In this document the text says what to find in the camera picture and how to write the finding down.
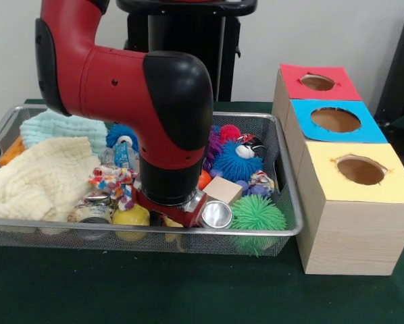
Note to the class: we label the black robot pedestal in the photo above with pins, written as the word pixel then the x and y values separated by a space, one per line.
pixel 182 34

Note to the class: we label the wooden box three holes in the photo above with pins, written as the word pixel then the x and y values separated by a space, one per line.
pixel 354 223

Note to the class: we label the blue spiky ball with eyes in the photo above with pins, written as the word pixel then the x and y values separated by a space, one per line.
pixel 121 135

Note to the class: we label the dark blue spiky ball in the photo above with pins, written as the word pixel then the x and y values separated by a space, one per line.
pixel 237 163

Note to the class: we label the orange red ball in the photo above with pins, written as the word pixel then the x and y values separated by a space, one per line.
pixel 204 179

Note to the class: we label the yellow plush duck toy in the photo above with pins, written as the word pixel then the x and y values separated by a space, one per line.
pixel 171 220

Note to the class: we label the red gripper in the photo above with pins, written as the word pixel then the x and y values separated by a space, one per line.
pixel 178 214

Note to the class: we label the black chair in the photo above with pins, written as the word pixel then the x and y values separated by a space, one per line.
pixel 401 74

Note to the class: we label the colourful patterned cloth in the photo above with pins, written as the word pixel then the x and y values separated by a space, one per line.
pixel 114 182

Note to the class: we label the orange plastic block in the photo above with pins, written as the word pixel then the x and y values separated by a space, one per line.
pixel 10 152

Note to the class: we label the mint green cloth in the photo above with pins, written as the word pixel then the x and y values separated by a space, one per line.
pixel 60 129

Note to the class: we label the plain green spiky ball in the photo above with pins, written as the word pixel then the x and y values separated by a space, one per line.
pixel 257 214

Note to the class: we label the pale yellow cloth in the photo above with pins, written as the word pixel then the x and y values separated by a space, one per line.
pixel 40 182

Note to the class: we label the small silver can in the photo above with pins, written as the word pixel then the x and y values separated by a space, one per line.
pixel 217 214

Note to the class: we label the yellow ball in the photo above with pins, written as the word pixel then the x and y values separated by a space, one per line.
pixel 130 217

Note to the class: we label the pale wooden cube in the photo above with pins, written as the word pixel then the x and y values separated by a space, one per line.
pixel 222 189

